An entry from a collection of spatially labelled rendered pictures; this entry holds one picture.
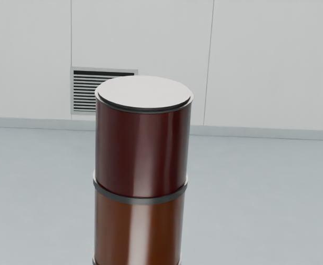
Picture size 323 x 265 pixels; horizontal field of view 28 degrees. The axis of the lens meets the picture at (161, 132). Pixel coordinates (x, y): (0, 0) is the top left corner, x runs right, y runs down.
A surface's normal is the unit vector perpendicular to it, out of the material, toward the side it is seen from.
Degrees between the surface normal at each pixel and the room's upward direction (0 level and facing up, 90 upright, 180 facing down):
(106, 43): 90
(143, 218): 90
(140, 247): 90
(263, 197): 0
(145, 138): 90
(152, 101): 0
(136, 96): 0
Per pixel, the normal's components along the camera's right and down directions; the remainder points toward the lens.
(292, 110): 0.02, 0.40
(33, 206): 0.05, -0.91
